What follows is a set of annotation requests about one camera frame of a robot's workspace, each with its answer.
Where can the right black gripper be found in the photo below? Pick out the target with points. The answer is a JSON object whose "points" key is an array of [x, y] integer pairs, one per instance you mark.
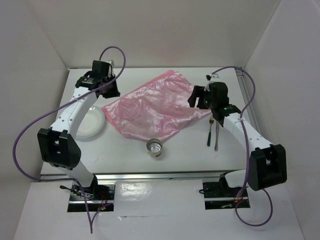
{"points": [[192, 99]]}

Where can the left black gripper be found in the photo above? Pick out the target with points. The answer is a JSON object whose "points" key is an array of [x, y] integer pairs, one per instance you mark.
{"points": [[114, 94]]}

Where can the pink rose satin cloth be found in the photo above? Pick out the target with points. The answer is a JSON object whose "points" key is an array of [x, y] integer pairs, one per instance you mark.
{"points": [[158, 109]]}

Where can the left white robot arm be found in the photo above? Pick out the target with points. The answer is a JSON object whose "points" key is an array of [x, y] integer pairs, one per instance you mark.
{"points": [[57, 143]]}

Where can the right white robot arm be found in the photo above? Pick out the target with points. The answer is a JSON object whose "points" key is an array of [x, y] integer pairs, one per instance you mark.
{"points": [[266, 163]]}

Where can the white round plate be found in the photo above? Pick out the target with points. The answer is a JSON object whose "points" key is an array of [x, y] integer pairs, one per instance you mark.
{"points": [[91, 124]]}

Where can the silver table knife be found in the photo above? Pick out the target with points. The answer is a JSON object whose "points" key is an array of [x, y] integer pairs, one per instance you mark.
{"points": [[217, 132]]}

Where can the small metal cup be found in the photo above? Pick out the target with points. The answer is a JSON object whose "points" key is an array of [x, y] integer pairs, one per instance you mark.
{"points": [[154, 147]]}

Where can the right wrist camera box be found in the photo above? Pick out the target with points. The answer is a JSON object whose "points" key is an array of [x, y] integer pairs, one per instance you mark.
{"points": [[212, 77]]}

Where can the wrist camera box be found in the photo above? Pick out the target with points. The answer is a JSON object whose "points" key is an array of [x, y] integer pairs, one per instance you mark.
{"points": [[212, 77], [110, 66]]}

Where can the gold fork dark handle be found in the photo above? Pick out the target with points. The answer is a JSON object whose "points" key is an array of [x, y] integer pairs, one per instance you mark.
{"points": [[211, 122]]}

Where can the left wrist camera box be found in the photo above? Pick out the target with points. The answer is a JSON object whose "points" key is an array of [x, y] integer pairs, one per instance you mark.
{"points": [[110, 66]]}

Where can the aluminium front rail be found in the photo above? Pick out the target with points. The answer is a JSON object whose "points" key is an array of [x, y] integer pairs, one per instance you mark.
{"points": [[171, 175]]}

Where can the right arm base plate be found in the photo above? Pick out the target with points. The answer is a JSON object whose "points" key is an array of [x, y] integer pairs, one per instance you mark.
{"points": [[218, 195]]}

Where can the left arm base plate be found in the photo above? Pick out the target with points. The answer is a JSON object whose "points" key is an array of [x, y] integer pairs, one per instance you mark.
{"points": [[103, 199]]}

